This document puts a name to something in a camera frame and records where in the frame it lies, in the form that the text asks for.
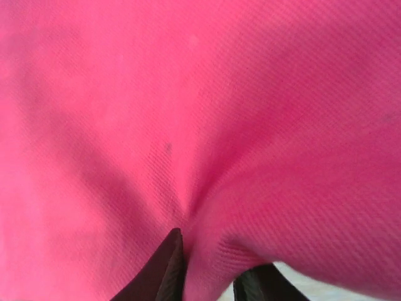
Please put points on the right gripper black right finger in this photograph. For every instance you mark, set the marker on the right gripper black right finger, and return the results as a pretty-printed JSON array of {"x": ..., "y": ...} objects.
[{"x": 260, "y": 285}]

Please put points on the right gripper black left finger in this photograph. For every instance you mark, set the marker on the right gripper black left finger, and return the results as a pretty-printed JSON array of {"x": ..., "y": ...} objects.
[{"x": 169, "y": 272}]

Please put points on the pink long pants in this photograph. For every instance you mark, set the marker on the pink long pants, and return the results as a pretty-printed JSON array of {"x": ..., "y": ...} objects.
[{"x": 200, "y": 125}]

